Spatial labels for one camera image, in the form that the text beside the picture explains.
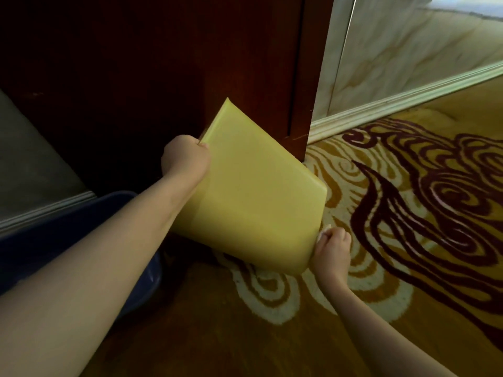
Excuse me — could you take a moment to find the person's left hand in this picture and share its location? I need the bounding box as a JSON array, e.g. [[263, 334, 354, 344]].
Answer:
[[160, 134, 212, 190]]

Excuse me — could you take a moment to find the yellow plastic waste bin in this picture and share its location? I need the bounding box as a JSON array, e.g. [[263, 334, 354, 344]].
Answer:
[[170, 97, 329, 276]]

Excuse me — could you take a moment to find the person's right hand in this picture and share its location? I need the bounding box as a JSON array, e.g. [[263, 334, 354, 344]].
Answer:
[[310, 227, 353, 290]]

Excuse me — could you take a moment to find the dark blue plastic basin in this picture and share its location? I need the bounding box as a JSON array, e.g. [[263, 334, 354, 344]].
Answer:
[[0, 191, 164, 319]]

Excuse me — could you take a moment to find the person's right forearm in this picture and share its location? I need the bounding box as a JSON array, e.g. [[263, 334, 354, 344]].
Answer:
[[321, 276, 460, 377]]

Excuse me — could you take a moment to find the dark red wooden cabinet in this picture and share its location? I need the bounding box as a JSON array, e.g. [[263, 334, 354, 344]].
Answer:
[[0, 0, 335, 201]]

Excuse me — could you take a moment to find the white baseboard on grey wall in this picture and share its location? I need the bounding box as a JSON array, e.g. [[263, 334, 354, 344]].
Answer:
[[0, 190, 98, 235]]

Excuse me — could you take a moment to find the white baseboard on marble wall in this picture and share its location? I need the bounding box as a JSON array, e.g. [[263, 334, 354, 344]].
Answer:
[[307, 60, 503, 146]]

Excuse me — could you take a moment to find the person's left forearm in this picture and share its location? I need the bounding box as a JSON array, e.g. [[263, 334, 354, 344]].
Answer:
[[0, 171, 206, 377]]

